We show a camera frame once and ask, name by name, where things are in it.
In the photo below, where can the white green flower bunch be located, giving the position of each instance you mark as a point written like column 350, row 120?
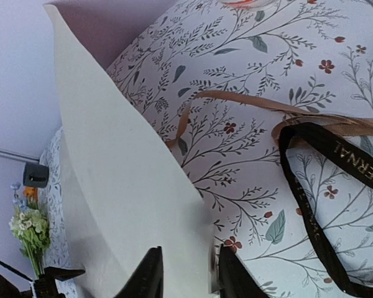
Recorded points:
column 31, row 228

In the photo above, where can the peach wrapping paper sheet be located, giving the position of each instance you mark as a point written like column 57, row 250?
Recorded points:
column 123, row 191

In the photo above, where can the tan ribbon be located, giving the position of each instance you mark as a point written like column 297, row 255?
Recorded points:
column 340, row 125

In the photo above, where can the blue fake flower stem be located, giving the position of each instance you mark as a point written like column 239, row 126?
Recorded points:
column 18, row 201

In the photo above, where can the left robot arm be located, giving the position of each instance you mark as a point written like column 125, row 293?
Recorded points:
column 7, row 289

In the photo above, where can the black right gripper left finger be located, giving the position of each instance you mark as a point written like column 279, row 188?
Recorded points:
column 146, row 280

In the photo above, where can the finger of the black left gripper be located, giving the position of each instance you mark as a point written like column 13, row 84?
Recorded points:
column 45, row 286

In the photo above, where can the black printed ribbon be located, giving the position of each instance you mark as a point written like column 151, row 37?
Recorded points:
column 330, row 233

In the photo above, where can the red patterned small dish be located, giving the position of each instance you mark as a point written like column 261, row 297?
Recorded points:
column 248, row 4

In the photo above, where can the orange fake flower stem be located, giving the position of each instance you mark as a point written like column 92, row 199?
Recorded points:
column 31, row 194

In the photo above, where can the dark grey mug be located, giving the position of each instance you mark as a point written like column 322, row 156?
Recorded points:
column 35, row 175

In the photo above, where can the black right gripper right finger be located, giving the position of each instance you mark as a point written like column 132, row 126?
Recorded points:
column 234, row 278

